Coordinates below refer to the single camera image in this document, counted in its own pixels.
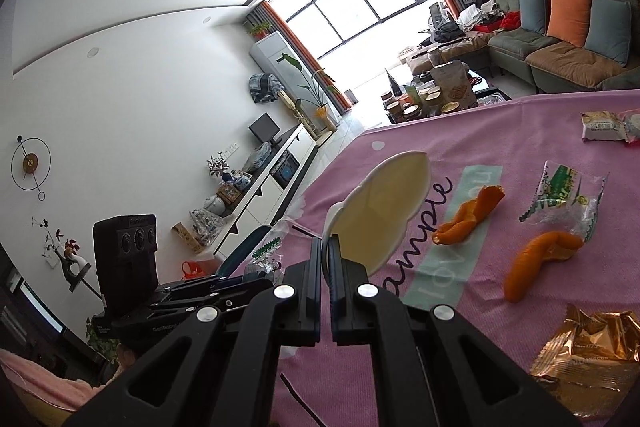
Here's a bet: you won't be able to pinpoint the blue plastic trash bin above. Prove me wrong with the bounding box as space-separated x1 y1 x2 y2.
217 224 274 281

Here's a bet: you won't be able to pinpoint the black computer monitor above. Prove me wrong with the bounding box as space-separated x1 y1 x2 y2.
248 114 279 146

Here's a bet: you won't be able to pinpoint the curved orange peel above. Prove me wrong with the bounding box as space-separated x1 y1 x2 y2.
504 231 585 304

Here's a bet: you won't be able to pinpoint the white black tv cabinet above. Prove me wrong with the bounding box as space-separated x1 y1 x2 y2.
212 122 321 258

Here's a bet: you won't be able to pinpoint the twisted orange peel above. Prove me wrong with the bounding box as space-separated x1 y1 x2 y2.
432 185 505 246

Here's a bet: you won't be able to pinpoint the pink floral blanket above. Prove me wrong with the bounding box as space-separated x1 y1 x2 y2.
240 89 640 427

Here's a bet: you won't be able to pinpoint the white snack packet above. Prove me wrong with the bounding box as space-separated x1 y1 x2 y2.
580 110 633 143

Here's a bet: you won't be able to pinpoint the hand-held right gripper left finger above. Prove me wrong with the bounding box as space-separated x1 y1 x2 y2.
62 237 323 427

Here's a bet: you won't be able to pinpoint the black glass coffee table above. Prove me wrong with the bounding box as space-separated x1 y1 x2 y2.
380 67 514 126

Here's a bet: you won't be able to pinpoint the small blue cushion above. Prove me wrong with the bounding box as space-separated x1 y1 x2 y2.
516 0 547 36

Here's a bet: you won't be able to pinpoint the person's left forearm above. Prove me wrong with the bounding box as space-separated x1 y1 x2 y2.
0 347 119 427

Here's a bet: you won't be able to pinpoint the group of bamboo lid jars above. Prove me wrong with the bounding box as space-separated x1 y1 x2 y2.
380 47 464 123

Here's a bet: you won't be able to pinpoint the flower twigs in dark vase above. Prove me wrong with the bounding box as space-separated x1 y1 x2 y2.
206 153 234 183

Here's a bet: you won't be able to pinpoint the red cloth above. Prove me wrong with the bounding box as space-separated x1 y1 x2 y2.
472 11 522 33

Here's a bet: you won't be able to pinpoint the clear plastic bag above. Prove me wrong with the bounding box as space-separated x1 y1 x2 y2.
242 142 274 173

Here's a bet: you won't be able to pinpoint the orange cushion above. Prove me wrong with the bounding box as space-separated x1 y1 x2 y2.
546 0 592 48

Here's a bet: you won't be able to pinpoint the green brown sectional sofa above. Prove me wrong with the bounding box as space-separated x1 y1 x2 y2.
407 0 640 96

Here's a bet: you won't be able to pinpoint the wooden picture frame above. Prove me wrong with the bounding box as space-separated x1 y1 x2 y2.
217 183 244 206

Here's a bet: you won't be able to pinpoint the brown paper bag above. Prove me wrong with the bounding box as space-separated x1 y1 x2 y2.
431 61 476 110

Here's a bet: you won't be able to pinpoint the tan gift box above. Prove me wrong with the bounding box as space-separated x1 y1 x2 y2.
171 222 201 253

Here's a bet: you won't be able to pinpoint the beige rope wrapped stand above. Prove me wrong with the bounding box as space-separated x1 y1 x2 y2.
279 89 322 138

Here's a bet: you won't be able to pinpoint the large black framed window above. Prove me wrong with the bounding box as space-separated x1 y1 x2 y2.
270 0 452 74

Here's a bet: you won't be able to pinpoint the green ivy plant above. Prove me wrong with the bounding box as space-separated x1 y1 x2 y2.
85 314 121 358

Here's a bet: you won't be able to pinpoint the pile of white clothes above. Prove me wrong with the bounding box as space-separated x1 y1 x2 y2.
457 0 504 28

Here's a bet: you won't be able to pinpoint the clear green snack wrapper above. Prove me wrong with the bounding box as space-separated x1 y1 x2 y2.
519 161 609 241
246 234 287 276

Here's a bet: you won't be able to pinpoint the white cloud shaped plate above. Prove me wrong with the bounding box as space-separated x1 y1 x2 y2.
322 150 431 279

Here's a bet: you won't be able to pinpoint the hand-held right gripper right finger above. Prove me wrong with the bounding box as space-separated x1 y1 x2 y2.
327 234 583 427

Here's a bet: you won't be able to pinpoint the red plastic bag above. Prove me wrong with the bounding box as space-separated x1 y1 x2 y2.
181 259 217 281

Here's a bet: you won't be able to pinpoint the large blue cushion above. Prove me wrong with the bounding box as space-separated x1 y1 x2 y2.
584 0 633 67

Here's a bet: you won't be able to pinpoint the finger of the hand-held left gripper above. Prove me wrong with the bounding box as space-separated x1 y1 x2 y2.
150 279 286 313
157 276 273 303

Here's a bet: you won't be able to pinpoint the white electric fan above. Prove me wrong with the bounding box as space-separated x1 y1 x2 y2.
427 2 451 28

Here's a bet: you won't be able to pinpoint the white floor air conditioner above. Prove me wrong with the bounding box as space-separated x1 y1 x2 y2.
250 32 342 134

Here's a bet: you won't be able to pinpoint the dark display cabinet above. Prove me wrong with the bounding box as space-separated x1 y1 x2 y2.
0 247 66 359

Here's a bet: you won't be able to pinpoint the round black wall clock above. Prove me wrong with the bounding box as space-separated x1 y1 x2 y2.
11 134 51 203

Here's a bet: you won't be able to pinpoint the fan with patterned cover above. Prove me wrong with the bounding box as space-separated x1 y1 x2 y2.
248 72 284 106

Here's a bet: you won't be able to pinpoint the tall plant in yellow pot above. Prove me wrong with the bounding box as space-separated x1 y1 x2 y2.
277 52 342 131

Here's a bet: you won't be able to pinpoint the black clothes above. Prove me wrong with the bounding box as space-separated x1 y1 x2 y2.
430 23 464 43

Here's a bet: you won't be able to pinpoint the gold foil snack wrapper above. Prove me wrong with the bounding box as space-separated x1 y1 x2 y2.
530 304 640 419

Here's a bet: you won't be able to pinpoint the glass ship model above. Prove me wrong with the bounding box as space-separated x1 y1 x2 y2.
189 208 221 248

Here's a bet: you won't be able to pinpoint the red flowers in white vase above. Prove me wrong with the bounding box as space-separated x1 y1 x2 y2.
32 216 94 281

